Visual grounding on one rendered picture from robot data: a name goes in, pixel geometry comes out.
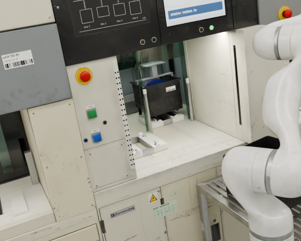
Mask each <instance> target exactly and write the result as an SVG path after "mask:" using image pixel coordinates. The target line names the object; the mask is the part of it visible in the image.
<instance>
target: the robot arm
mask: <svg viewBox="0 0 301 241"><path fill-rule="evenodd" d="M252 44H253V50H254V52H255V53H256V55H257V56H259V57H260V58H263V59H266V60H292V61H291V62H290V63H289V64H288V65H287V66H285V67H284V68H282V69H281V70H279V71H278V72H276V73H275V74H274V75H273V76H271V78H270V79H269V80H268V82H267V85H266V88H265V93H264V98H263V102H262V118H263V121H264V123H265V125H266V126H267V128H268V129H269V130H270V131H271V132H272V133H274V134H275V135H276V136H277V138H278V139H279V141H280V147H279V149H268V148H259V147H250V146H238V147H234V148H232V149H231V150H229V151H228V152H227V153H226V155H225V156H224V158H223V161H222V177H223V180H224V183H225V185H226V186H227V188H228V189H229V191H230V192H231V194H232V195H233V196H234V197H235V199H236V200H237V201H238V202H239V203H240V205H241V206H242V207H243V208H244V209H245V211H246V213H247V217H248V225H249V237H250V241H294V228H293V215H292V212H291V210H290V208H289V207H288V206H287V205H285V204H284V203H283V202H282V201H280V200H279V199H278V198H276V197H275V196H279V197H286V198H295V197H300V196H301V136H300V131H299V110H300V104H301V14H300V15H297V16H295V17H291V18H287V19H284V20H280V21H276V22H272V23H270V24H268V25H266V26H264V27H262V28H261V29H260V30H259V31H258V32H257V33H256V34H255V36H254V39H253V42H252Z"/></svg>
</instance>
